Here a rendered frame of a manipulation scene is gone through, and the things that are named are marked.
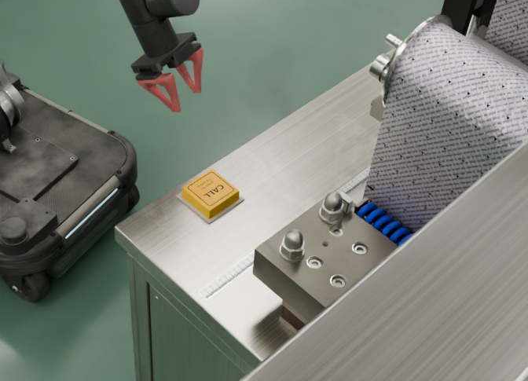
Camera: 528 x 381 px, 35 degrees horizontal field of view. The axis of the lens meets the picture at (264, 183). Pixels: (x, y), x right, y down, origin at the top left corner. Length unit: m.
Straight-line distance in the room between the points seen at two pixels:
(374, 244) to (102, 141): 1.39
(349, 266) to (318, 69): 2.01
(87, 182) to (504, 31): 1.38
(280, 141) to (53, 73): 1.68
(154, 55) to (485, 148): 0.54
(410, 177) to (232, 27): 2.18
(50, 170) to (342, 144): 1.06
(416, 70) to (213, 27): 2.24
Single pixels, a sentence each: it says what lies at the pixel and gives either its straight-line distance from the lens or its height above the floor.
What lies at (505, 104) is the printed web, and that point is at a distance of 1.06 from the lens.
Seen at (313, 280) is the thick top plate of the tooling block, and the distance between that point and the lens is 1.16.
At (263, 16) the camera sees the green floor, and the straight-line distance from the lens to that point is 3.38.
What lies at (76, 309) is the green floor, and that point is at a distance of 2.38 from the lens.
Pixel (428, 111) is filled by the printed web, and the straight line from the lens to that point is 1.10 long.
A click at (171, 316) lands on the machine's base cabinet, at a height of 0.79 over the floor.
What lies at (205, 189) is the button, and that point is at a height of 0.92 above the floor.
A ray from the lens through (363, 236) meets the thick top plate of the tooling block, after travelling 1.22.
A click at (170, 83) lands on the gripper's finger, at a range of 1.31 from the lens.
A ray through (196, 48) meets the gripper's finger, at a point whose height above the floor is 1.12.
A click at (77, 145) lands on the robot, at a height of 0.24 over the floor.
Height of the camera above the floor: 1.95
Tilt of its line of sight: 47 degrees down
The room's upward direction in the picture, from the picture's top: 6 degrees clockwise
